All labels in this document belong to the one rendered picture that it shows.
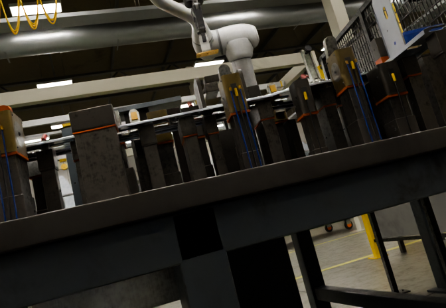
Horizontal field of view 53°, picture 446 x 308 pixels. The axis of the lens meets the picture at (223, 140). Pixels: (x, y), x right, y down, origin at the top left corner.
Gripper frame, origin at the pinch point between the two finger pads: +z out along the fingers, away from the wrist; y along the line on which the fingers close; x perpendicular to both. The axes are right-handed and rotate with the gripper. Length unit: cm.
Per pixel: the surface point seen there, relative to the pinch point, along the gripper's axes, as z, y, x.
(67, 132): 17, -14, -59
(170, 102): 14.8, -14.9, -17.6
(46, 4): -578, -927, -263
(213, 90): 17.1, -4.4, -0.8
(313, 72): 18.5, -6.4, 39.1
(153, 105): 14.8, -14.3, -24.2
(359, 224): 127, -651, 262
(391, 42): 17, 5, 67
